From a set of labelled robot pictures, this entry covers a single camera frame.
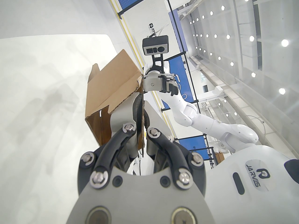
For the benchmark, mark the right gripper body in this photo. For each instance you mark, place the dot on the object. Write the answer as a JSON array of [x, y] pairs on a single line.
[[153, 83]]

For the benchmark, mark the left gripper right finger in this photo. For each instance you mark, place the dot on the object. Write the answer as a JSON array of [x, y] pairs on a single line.
[[174, 149]]

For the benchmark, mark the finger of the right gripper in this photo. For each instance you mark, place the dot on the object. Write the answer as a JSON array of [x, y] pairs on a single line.
[[173, 89]]

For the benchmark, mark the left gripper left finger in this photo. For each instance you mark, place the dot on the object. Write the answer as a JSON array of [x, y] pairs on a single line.
[[121, 117]]

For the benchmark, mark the small brown carton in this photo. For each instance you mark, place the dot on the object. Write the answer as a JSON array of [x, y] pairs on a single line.
[[112, 78]]

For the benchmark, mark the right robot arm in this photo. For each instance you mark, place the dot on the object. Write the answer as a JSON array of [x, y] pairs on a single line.
[[210, 123]]

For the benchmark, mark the blue and white partition panel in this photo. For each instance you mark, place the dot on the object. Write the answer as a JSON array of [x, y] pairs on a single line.
[[198, 146], [179, 71], [144, 12]]

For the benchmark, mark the robot body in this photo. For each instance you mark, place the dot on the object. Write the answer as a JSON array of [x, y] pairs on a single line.
[[252, 187]]

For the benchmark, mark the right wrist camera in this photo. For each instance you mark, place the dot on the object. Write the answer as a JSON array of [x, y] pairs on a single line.
[[155, 46]]

